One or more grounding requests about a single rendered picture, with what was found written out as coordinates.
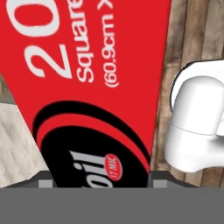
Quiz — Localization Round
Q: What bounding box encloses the white rounded object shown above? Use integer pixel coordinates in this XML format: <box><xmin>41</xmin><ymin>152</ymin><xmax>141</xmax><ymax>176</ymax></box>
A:
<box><xmin>164</xmin><ymin>59</ymin><xmax>224</xmax><ymax>173</ymax></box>

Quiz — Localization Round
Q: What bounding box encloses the red aluminum foil box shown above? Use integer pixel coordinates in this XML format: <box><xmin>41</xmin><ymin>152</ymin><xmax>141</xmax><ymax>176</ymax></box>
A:
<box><xmin>0</xmin><ymin>0</ymin><xmax>173</xmax><ymax>189</ymax></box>

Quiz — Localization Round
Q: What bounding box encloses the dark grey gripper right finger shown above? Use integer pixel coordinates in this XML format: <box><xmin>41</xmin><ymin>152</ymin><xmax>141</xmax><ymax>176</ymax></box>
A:
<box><xmin>148</xmin><ymin>170</ymin><xmax>197</xmax><ymax>189</ymax></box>

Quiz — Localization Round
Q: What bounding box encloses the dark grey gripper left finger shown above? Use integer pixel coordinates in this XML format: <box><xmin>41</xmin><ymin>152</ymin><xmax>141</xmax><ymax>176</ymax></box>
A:
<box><xmin>8</xmin><ymin>170</ymin><xmax>57</xmax><ymax>189</ymax></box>

